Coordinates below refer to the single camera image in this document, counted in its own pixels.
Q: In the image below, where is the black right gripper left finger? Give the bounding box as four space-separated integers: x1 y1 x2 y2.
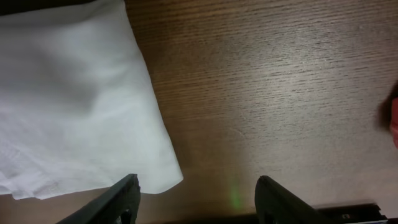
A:
57 174 141 224

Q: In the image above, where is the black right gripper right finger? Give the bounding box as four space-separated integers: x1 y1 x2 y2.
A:
254 175 333 224

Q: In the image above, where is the white t-shirt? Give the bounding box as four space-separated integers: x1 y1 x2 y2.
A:
1 0 183 200

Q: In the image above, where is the red t-shirt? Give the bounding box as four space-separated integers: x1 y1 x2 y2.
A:
390 98 398 148

